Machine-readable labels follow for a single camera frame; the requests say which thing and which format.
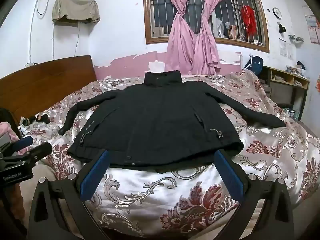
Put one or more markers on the wooden headboard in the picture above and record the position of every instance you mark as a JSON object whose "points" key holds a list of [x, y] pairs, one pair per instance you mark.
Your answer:
{"points": [[50, 80]]}

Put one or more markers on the black wall hook item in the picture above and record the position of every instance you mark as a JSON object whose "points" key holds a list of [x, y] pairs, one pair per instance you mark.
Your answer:
{"points": [[282, 28]]}

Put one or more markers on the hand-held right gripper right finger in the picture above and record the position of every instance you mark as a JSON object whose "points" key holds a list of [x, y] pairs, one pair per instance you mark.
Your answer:
{"points": [[228, 175]]}

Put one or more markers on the pink curtain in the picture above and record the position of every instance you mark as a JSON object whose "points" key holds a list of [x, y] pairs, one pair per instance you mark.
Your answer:
{"points": [[207, 42], [178, 42]]}

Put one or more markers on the bottles on window sill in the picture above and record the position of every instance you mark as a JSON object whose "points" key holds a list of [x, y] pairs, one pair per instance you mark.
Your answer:
{"points": [[232, 31]]}

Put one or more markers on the pink plush cloth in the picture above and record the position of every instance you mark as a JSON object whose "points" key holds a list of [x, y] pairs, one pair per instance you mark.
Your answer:
{"points": [[8, 130]]}

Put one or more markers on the wall calendar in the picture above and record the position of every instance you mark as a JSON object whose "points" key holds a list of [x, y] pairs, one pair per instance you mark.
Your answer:
{"points": [[312, 28]]}

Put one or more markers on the black padded jacket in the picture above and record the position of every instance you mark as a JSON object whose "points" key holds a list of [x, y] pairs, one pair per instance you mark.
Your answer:
{"points": [[160, 120]]}

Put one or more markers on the stack of papers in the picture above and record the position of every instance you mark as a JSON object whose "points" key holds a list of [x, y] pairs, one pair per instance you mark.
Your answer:
{"points": [[295, 71]]}

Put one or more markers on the colourful wall poster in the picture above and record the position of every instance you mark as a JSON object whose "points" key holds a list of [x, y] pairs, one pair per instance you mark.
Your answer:
{"points": [[318, 85]]}

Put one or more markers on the round wall clock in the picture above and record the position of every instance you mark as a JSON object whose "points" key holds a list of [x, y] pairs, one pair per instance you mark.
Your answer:
{"points": [[277, 12]]}

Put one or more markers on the floral satin blanket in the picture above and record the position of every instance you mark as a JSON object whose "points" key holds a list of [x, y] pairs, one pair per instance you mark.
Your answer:
{"points": [[150, 195]]}

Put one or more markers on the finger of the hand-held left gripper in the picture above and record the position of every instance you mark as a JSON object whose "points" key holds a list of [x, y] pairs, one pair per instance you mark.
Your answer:
{"points": [[37, 152], [23, 143]]}

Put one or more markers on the red hanging cloth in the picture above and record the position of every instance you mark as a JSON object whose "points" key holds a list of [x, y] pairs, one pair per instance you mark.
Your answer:
{"points": [[248, 20]]}

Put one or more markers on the metal wall hook rack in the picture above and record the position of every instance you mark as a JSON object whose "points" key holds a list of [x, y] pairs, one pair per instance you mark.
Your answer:
{"points": [[296, 38]]}

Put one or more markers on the person's left forearm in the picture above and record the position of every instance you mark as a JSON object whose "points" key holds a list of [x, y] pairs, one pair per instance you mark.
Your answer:
{"points": [[12, 202]]}

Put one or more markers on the white paper on wall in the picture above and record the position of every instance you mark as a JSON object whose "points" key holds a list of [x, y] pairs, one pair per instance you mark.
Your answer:
{"points": [[285, 47]]}

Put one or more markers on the blue bag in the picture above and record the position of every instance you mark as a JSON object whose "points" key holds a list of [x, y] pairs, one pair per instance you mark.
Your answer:
{"points": [[255, 66]]}

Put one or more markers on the wooden shelf unit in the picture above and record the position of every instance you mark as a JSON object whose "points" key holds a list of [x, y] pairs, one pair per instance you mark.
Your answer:
{"points": [[282, 92]]}

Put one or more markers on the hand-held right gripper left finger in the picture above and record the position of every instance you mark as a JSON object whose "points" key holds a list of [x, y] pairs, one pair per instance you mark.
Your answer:
{"points": [[96, 175]]}

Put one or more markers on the small dark cloth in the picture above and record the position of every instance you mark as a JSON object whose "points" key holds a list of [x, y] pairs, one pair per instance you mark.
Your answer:
{"points": [[40, 118]]}

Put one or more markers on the air conditioner with beige cover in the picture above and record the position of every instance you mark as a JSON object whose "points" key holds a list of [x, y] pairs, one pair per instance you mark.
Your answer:
{"points": [[75, 7]]}

